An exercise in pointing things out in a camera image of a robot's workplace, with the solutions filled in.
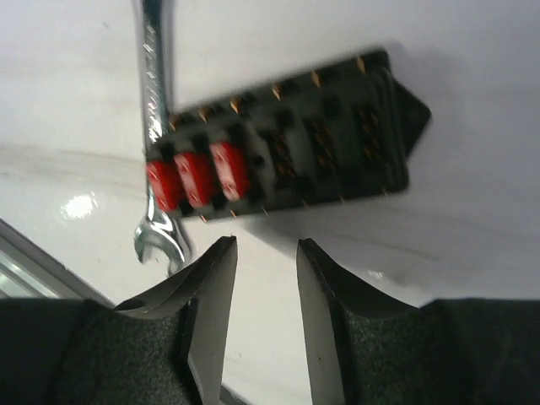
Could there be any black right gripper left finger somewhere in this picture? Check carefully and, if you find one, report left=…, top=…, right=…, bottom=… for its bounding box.
left=115, top=236, right=237, bottom=404

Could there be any silver open-end wrench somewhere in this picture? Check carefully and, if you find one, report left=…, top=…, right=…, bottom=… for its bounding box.
left=132, top=1, right=191, bottom=277

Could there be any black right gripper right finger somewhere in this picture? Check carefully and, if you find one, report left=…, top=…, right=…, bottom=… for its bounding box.
left=296, top=239, right=416, bottom=404

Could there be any black fuse box base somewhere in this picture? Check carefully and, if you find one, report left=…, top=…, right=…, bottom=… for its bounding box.
left=146, top=49, right=431, bottom=221

